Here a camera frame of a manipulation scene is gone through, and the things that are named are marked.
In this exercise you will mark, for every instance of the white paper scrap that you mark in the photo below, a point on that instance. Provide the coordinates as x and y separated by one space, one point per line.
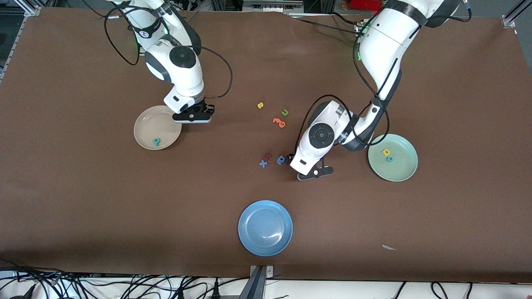
388 247

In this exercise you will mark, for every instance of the beige brown plate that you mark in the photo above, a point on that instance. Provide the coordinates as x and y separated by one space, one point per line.
149 124

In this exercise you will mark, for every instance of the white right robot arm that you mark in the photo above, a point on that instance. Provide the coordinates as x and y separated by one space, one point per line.
178 74

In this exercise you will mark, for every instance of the grey power strip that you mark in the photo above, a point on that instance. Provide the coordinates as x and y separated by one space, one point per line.
272 5

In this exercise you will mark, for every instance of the red box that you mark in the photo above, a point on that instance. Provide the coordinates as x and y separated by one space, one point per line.
365 4

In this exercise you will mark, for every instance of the pale green plate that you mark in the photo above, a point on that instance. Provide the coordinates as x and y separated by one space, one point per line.
399 166

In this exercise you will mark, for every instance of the aluminium profile beam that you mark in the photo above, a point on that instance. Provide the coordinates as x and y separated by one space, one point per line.
255 286

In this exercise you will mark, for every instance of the aluminium table frame rail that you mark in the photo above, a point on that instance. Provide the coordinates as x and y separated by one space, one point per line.
32 11
508 20

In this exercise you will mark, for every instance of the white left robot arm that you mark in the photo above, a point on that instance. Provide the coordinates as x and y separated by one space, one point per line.
386 41

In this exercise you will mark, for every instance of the blue plate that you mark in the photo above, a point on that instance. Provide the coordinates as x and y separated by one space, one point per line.
265 228

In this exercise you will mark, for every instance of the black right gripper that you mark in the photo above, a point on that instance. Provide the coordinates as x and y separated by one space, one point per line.
206 108

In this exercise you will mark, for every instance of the blue foam letter a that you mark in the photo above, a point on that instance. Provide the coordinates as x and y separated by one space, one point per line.
279 162

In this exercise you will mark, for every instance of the brown table cover sheet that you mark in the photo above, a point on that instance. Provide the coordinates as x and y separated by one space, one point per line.
124 199

